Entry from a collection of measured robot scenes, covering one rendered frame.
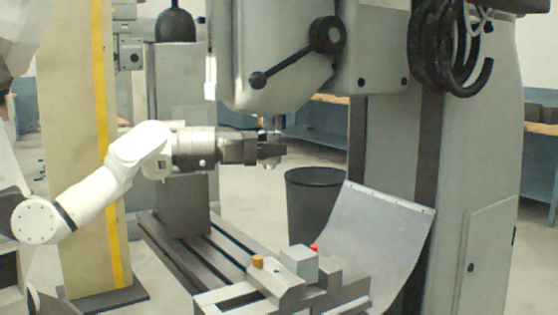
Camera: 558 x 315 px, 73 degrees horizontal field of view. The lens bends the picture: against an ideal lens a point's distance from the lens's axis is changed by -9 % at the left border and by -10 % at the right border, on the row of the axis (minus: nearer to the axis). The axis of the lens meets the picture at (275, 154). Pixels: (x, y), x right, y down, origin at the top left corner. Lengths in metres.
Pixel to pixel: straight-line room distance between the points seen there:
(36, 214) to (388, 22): 0.73
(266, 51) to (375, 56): 0.23
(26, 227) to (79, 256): 1.93
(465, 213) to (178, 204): 0.76
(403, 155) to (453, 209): 0.18
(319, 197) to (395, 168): 1.66
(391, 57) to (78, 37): 1.87
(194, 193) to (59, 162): 1.38
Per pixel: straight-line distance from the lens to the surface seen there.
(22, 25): 0.85
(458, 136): 1.01
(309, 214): 2.78
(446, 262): 1.10
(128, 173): 0.78
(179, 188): 1.19
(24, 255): 1.31
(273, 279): 0.80
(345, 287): 0.86
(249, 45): 0.73
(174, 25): 0.71
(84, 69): 2.44
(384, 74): 0.87
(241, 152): 0.80
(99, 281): 2.76
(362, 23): 0.82
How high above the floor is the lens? 1.41
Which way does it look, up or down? 13 degrees down
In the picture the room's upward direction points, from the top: straight up
